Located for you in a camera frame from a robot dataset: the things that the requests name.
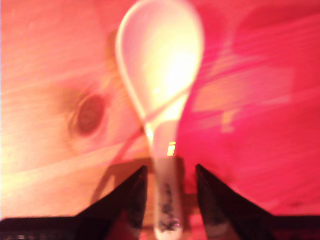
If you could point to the white ceramic spoon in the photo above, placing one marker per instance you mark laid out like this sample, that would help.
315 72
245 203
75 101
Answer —
160 62

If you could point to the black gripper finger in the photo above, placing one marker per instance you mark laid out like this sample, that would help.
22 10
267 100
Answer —
125 207
225 210

